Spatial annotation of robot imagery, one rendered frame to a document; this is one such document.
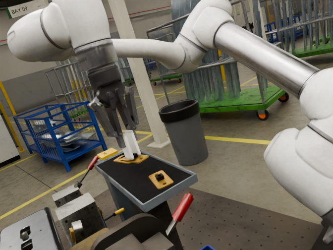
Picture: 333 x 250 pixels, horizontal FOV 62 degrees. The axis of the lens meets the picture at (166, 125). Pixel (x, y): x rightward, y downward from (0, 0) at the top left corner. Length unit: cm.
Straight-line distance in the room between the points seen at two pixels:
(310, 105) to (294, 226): 51
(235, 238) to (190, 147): 227
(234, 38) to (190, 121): 230
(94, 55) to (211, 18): 54
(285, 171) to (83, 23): 62
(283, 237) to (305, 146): 43
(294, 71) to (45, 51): 67
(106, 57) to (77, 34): 7
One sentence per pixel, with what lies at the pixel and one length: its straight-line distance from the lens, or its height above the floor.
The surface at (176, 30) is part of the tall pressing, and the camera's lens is 524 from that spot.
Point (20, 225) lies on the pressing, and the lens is 118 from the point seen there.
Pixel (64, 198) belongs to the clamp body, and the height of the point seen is 105.
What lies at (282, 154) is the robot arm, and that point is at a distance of 81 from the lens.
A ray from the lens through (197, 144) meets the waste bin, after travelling 335.
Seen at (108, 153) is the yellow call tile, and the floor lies 116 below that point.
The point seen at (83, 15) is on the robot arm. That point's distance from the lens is 65.
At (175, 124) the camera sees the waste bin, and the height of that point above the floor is 56.
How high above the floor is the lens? 144
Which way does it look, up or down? 15 degrees down
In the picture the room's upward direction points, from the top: 17 degrees counter-clockwise
